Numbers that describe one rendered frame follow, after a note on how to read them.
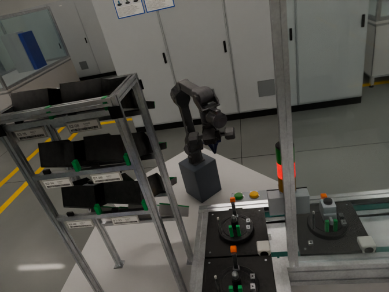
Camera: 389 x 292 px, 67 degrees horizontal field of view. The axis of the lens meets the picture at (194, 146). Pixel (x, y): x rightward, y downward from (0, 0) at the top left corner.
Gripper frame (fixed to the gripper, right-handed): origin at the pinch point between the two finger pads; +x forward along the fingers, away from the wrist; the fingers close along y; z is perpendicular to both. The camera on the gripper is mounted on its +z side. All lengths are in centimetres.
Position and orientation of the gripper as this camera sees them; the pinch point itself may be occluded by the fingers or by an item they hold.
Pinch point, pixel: (213, 146)
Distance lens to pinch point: 119.7
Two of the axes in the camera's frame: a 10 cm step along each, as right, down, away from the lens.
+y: 9.7, -1.2, -1.9
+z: -1.0, 5.1, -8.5
